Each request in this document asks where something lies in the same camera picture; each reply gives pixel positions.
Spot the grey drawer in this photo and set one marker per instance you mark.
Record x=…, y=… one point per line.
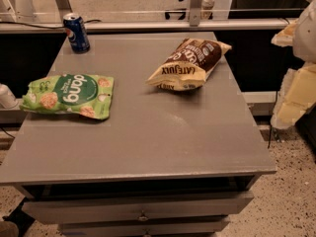
x=129, y=208
x=153, y=227

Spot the green dang snack bag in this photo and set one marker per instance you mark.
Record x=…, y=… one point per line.
x=86, y=95

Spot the grey upper drawer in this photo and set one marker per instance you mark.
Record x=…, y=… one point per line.
x=129, y=208

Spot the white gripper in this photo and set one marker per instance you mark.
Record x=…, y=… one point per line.
x=306, y=37

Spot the white bottle at left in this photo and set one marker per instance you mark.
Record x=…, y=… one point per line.
x=7, y=98

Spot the metal upright post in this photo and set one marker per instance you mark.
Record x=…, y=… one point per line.
x=194, y=12

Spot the grey lower drawer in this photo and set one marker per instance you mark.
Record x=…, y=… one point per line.
x=153, y=227

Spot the brown and yellow chip bag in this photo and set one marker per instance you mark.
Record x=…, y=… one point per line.
x=189, y=66

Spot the blue pepsi can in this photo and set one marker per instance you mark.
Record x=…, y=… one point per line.
x=76, y=32

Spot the metal drawer knob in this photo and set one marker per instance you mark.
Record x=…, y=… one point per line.
x=143, y=217

